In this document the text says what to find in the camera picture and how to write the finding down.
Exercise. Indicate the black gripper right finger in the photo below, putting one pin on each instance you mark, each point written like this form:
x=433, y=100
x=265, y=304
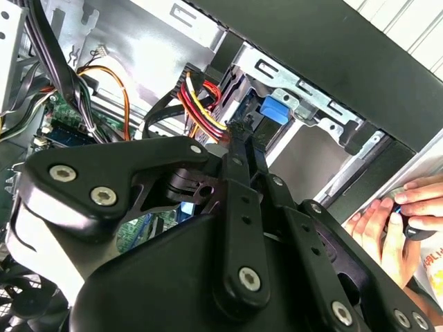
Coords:
x=311, y=235

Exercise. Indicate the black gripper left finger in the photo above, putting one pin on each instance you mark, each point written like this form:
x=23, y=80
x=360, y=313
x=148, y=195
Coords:
x=104, y=162

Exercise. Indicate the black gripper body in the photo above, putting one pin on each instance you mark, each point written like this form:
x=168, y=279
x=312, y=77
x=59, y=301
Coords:
x=155, y=276

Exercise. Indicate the hard disk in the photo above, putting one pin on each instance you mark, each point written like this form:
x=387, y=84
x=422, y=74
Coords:
x=273, y=109

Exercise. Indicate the person's left hand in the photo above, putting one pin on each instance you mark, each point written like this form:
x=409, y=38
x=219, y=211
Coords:
x=380, y=235

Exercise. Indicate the person's right hand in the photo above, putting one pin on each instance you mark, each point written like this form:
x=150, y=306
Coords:
x=425, y=197

